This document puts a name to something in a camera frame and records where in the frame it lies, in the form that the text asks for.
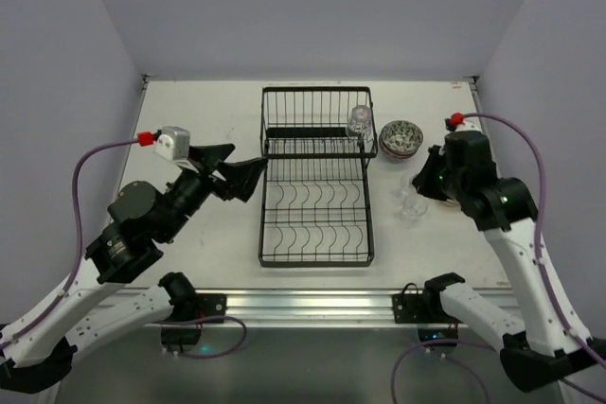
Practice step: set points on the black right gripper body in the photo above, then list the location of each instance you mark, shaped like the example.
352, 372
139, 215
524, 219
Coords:
430, 176

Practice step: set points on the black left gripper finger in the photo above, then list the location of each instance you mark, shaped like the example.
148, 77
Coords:
207, 158
241, 178

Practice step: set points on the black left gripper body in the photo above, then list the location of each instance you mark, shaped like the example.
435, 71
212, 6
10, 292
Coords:
211, 175

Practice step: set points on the clear drinking glass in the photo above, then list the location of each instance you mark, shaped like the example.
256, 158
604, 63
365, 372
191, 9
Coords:
359, 122
414, 208
403, 192
408, 178

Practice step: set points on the black floral patterned bowl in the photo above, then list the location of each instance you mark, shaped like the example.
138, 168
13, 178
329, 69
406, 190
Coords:
402, 136

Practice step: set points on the brown textured bowl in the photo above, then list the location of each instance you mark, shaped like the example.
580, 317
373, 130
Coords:
450, 203

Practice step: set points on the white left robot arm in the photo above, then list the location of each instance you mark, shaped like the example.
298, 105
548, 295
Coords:
40, 348

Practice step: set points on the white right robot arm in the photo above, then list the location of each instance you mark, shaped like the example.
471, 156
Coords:
548, 342

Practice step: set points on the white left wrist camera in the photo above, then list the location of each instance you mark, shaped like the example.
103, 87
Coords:
172, 144

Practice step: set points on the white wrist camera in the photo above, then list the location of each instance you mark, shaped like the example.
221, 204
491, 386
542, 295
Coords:
457, 122
172, 144

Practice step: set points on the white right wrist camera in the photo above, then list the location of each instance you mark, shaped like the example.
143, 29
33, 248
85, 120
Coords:
457, 122

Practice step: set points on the black wire dish rack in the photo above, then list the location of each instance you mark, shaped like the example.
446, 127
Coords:
316, 208

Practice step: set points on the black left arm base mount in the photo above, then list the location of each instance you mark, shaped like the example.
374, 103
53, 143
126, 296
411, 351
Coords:
184, 339

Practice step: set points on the aluminium mounting rail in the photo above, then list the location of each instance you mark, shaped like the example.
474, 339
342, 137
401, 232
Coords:
309, 308

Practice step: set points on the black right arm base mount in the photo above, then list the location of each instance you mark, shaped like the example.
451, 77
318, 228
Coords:
411, 307

